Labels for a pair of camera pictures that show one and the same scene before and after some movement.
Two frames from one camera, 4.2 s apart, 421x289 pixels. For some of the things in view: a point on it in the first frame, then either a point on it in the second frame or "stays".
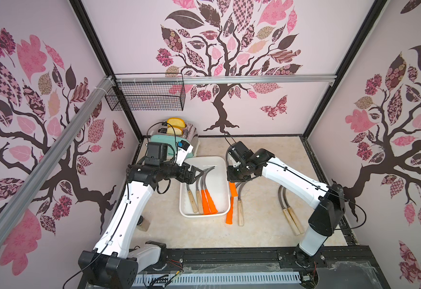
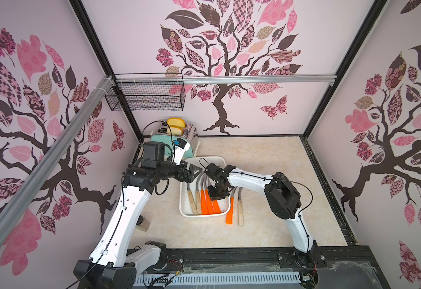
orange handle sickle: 205,206 stays
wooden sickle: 192,199 stays
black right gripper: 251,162 → 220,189
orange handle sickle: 229,215 stays
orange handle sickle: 234,192 → 216,206
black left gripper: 189,179 stays
